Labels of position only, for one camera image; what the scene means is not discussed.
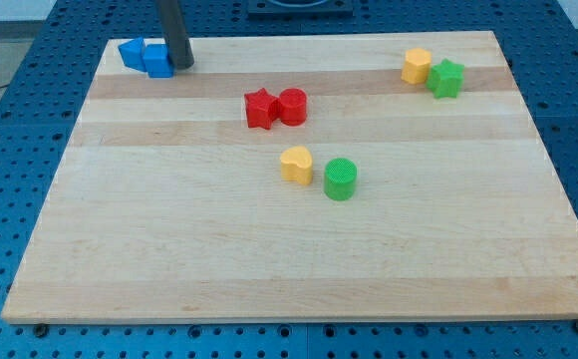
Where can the blue triangle block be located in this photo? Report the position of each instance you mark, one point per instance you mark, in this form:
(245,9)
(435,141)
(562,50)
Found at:
(131,52)

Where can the yellow hexagon block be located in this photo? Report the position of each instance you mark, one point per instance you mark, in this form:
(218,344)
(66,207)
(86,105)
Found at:
(416,66)

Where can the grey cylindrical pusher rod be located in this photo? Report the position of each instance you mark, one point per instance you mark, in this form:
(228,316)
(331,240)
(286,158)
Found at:
(175,35)

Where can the red cylinder block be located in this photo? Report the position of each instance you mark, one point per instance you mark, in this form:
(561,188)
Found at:
(293,107)

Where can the green star block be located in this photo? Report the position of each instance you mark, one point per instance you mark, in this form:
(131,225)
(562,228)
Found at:
(445,79)

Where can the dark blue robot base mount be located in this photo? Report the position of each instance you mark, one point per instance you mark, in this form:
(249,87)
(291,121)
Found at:
(257,9)

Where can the blue cube block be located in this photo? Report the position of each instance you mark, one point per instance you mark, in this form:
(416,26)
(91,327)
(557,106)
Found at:
(157,62)

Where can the light wooden board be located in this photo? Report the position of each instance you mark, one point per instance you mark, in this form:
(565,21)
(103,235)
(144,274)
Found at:
(167,208)

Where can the yellow heart block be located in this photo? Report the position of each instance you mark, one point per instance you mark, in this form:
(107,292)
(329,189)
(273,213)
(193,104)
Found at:
(296,164)

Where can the green cylinder block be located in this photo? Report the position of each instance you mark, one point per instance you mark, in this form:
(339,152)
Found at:
(340,179)

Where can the red star block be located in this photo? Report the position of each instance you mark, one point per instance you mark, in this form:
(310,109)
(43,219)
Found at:
(261,109)

